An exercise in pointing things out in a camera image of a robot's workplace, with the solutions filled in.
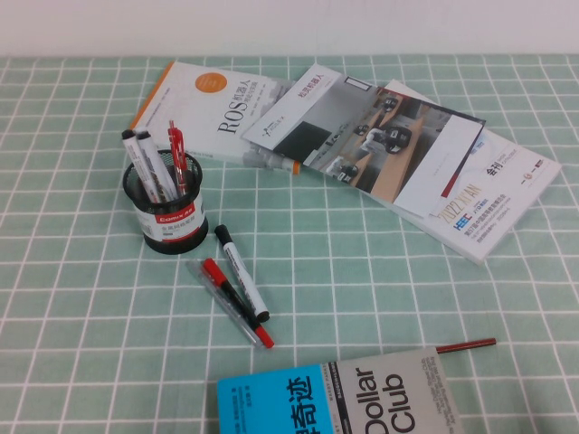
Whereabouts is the white marker with black cap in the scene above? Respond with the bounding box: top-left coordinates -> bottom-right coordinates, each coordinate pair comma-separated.
120,128 -> 160,203
214,223 -> 271,324
135,129 -> 179,203

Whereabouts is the red and black marker pen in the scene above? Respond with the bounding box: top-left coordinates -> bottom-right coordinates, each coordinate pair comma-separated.
201,258 -> 276,350

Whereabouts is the clear gel pen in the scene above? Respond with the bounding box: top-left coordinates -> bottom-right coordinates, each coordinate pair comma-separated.
186,260 -> 265,349

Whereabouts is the black mesh pen holder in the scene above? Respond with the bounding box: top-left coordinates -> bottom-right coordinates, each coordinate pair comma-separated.
122,148 -> 210,255

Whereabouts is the red ballpoint pen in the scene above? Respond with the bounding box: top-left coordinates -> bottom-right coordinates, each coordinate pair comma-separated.
166,119 -> 188,198

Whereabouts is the robot photo brochure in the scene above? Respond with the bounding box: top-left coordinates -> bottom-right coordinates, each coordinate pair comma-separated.
241,62 -> 488,221

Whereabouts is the white ROS book orange spine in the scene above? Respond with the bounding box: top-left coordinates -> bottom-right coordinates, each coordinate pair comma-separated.
128,60 -> 302,175

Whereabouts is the blue grey Dollar Club book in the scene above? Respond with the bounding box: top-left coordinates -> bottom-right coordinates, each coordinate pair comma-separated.
216,345 -> 467,434

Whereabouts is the white HEEC catalogue book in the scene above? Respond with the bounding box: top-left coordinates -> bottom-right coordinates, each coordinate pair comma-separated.
373,79 -> 564,267

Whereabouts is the red pencil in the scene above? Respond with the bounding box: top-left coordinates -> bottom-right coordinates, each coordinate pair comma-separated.
435,337 -> 498,354

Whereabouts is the green checkered tablecloth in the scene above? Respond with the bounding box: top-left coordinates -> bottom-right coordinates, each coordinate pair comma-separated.
0,53 -> 579,434

